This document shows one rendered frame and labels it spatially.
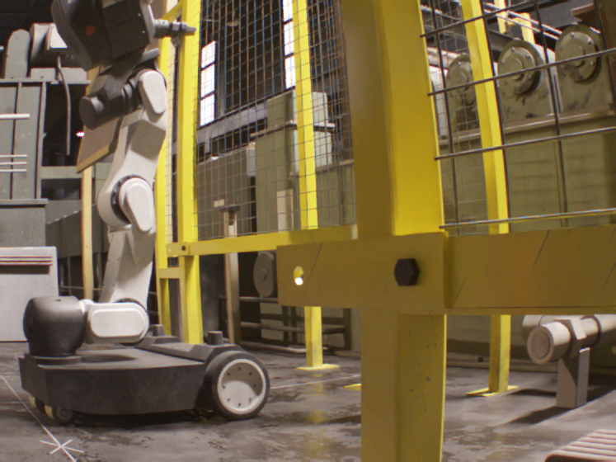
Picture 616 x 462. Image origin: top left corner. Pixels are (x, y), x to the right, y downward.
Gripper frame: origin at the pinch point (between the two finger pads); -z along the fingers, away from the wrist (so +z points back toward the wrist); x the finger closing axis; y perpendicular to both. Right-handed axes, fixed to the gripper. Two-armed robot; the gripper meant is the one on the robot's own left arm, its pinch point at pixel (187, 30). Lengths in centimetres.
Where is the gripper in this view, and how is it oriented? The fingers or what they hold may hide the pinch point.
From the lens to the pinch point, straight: 307.9
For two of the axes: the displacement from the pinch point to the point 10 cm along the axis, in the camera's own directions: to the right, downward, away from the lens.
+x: -5.6, 0.5, 8.3
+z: -8.3, 0.1, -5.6
